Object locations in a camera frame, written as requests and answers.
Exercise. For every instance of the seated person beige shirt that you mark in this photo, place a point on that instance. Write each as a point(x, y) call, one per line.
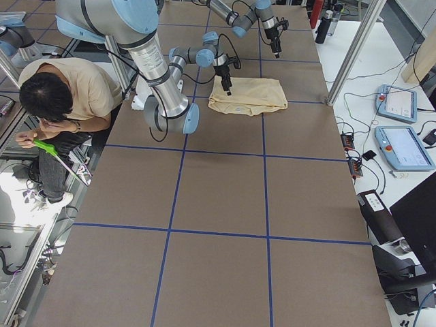
point(75, 100)

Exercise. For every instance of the lower blue teach pendant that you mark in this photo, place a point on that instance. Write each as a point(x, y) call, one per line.
point(403, 149)

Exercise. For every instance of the green handled scissors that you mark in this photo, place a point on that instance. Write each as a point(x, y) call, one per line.
point(82, 174)

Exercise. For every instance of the black monitor stand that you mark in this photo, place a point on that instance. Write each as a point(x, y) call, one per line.
point(404, 283)

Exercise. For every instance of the red cylindrical bottle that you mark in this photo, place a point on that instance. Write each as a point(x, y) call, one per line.
point(315, 13)

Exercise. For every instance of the orange black adapter box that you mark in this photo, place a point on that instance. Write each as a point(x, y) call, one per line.
point(347, 142)
point(355, 167)

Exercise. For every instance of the small black square device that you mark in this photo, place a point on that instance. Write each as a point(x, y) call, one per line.
point(369, 155)

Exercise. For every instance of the upper orange black adapter box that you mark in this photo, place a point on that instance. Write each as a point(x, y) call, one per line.
point(347, 142)

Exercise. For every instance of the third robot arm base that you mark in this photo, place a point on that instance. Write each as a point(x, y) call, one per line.
point(18, 44)

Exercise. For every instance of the beige long-sleeve graphic shirt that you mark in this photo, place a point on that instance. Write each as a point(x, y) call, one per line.
point(249, 96)

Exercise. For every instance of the wooden board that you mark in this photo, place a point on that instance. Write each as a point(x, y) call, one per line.
point(422, 62)

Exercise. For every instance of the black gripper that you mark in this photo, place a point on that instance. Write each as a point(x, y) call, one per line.
point(222, 71)
point(272, 35)

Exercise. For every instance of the black monitor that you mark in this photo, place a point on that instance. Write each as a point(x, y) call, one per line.
point(414, 215)

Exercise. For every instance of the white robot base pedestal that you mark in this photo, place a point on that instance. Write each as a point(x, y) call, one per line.
point(150, 92)

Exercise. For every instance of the clear bottle black lid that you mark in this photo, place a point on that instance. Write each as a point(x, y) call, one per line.
point(336, 14)

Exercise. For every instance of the black bottle steel cap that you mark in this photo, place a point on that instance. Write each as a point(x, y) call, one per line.
point(323, 27)

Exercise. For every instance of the aluminium frame post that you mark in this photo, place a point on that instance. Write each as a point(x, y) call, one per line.
point(363, 32)

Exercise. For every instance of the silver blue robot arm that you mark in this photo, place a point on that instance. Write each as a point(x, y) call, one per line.
point(133, 25)
point(260, 12)

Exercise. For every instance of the lower orange black adapter box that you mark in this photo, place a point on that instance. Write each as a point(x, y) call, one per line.
point(355, 167)

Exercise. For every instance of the blue teach pendant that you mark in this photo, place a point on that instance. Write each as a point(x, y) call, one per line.
point(396, 103)
point(403, 149)

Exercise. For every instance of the brown paper roll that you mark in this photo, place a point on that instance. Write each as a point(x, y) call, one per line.
point(378, 217)

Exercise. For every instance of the upper blue teach pendant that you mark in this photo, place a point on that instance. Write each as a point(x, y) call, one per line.
point(396, 103)

